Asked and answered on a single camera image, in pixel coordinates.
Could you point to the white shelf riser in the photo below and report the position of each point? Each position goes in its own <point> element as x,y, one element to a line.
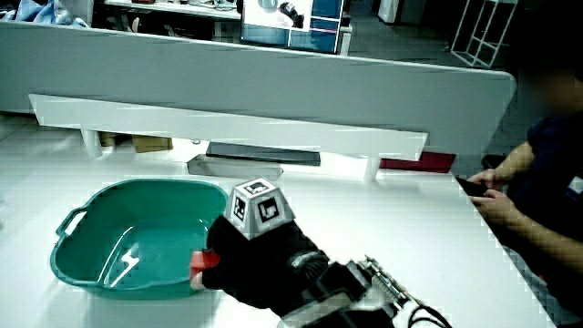
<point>228,125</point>

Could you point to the red flat box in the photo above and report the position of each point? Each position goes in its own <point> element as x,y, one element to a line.
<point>428,162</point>

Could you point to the light blue cloth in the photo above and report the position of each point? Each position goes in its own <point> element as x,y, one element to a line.
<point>41,11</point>

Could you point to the white metal rack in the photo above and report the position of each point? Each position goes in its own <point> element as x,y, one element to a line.
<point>483,32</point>

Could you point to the brown cardboard box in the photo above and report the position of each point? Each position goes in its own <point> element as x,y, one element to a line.
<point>152,144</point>

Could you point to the person's right hand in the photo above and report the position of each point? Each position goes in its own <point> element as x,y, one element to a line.
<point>255,269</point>

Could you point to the black phone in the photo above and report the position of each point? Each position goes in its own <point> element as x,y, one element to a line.
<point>471,187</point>

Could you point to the dark flat keyboard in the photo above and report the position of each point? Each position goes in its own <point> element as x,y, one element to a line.
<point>264,154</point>

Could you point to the blue and white box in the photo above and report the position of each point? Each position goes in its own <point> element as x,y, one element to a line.
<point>314,32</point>

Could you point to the white partition panel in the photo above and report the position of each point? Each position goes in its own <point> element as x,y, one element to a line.
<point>273,82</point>

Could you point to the red block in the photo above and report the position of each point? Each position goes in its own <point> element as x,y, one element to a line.
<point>205,260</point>

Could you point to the green plastic basin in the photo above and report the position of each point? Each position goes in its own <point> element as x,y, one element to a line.
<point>150,255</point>

